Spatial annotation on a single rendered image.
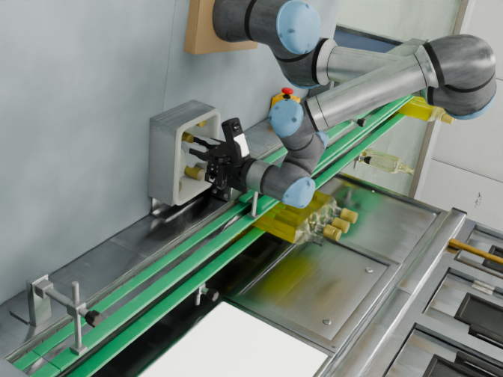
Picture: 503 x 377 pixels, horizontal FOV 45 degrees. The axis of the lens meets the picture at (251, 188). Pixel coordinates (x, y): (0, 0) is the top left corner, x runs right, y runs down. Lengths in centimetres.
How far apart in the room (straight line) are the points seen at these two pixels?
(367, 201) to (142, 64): 113
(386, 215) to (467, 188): 590
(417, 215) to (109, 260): 119
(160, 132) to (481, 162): 666
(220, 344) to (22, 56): 80
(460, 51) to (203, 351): 88
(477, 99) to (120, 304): 89
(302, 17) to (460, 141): 652
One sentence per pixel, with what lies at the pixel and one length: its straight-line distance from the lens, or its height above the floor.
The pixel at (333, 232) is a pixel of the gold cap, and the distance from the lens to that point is 173.
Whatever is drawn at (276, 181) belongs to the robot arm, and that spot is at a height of 109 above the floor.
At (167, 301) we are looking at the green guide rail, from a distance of 149.
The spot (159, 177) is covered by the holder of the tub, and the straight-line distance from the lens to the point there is 154.
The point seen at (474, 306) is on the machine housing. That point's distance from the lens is 192.
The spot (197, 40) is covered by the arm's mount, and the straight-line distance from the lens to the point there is 151.
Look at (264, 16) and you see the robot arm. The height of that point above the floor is 92.
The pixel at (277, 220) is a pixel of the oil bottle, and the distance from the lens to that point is 171.
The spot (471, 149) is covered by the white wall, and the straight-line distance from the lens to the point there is 788.
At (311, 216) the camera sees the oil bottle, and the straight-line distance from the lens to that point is 175.
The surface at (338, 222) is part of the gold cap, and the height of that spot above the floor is 114.
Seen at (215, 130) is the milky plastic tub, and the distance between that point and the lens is 159.
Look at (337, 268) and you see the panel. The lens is 183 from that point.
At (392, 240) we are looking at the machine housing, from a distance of 208.
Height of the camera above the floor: 163
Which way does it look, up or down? 25 degrees down
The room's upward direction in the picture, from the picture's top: 112 degrees clockwise
